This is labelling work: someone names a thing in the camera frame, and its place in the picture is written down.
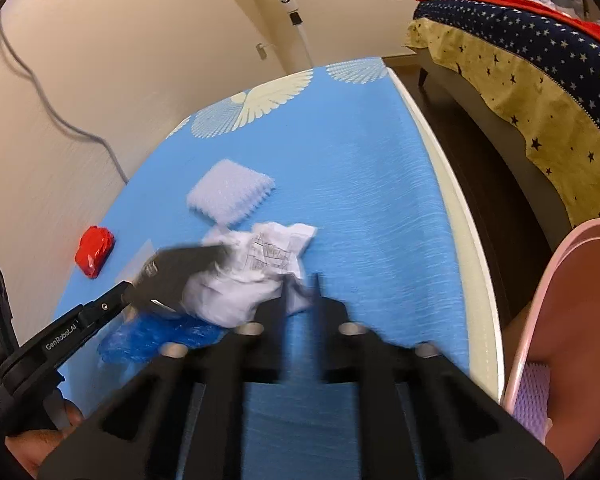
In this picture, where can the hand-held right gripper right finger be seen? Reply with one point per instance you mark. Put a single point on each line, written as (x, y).
(330, 340)

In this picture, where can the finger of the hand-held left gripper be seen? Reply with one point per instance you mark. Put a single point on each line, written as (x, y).
(180, 270)

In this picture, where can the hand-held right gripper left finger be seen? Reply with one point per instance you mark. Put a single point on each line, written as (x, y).
(272, 330)

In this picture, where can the white printed paper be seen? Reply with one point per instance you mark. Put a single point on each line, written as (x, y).
(260, 270)

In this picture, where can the blue plastic bag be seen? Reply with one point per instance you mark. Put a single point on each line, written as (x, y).
(150, 340)

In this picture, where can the red packet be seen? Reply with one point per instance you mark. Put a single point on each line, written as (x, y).
(95, 250)

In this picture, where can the white foam net sleeve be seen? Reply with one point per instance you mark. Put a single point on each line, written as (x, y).
(230, 192)

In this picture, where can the purple foam net sleeve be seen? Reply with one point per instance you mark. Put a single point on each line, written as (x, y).
(530, 395)

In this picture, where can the pink waste bin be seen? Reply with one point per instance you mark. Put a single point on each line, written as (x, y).
(585, 310)

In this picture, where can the person's left hand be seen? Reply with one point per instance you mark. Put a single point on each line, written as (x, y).
(35, 452)

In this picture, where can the blue tablecloth with white print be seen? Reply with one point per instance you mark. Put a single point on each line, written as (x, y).
(360, 200)

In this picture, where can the white table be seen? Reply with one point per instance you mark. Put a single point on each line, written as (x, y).
(480, 285)

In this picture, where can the white standing fan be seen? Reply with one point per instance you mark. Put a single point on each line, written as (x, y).
(287, 0)

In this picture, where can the star patterned bed cover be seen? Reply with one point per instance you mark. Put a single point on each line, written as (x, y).
(530, 75)

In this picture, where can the star patterned bed blanket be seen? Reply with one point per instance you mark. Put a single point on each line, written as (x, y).
(555, 12)

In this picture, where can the white wall outlet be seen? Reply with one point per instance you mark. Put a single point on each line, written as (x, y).
(263, 51)

